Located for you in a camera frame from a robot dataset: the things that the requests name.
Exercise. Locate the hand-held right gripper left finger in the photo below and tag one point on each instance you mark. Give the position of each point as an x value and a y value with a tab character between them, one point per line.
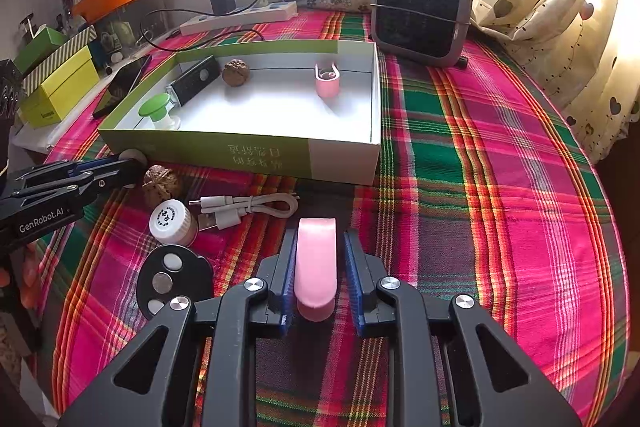
287	277

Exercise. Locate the white power strip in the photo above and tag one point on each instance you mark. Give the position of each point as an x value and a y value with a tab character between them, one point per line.
240	17

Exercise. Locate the grey desktop heater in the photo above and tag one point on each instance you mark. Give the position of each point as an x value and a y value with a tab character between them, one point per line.
420	7

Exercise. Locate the small white capped bottle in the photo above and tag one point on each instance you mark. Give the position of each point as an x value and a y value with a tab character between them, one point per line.
167	219

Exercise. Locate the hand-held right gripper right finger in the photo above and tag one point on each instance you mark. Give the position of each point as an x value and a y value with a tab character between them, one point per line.
352	277

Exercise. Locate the green and white cardboard box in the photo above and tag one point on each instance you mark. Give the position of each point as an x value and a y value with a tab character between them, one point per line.
200	154

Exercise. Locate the person's left hand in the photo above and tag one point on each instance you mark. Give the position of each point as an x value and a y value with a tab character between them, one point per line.
31	279

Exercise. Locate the black round magnet disc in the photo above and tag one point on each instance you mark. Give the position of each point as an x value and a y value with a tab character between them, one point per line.
192	272

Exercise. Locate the cream heart-print curtain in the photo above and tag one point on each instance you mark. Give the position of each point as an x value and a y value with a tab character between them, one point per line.
575	32

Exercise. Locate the pink clamp clip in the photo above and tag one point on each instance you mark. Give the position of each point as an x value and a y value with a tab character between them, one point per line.
315	267

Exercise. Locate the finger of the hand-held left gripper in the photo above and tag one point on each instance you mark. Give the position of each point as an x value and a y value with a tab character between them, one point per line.
120	177
95	166

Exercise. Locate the pink cup-shaped holder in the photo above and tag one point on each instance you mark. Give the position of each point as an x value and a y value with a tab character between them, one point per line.
327	87

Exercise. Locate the brown walnut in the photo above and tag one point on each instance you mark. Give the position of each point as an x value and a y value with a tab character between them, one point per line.
236	73
161	187

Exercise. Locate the black smartphone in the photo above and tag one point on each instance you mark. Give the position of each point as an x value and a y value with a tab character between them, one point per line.
122	84

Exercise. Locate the striped cardboard box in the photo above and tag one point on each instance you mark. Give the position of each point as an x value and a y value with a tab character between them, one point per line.
60	54

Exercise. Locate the black bike light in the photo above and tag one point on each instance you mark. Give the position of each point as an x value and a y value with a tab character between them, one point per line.
192	82

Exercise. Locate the small white mushroom-shaped knob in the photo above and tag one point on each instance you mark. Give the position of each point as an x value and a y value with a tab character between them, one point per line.
132	154

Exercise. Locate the green mushroom-shaped massager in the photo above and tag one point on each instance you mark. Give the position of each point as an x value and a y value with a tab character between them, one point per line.
156	106

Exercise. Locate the yellow cardboard box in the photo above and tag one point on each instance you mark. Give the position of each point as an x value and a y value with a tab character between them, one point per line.
65	92

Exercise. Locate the green ceramic mug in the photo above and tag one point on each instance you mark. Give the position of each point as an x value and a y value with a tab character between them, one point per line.
112	37

